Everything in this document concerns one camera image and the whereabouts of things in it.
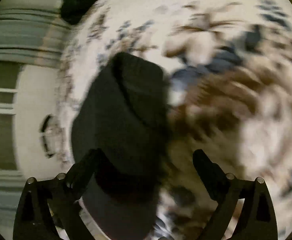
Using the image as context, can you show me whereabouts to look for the black white red knit garment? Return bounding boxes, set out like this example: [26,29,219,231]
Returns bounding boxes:
[71,53,171,239]

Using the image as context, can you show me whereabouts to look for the striped curtain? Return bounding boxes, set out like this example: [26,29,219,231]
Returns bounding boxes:
[0,8,70,239]

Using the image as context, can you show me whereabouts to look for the floral fleece bed blanket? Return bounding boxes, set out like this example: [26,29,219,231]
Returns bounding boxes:
[56,0,292,239]

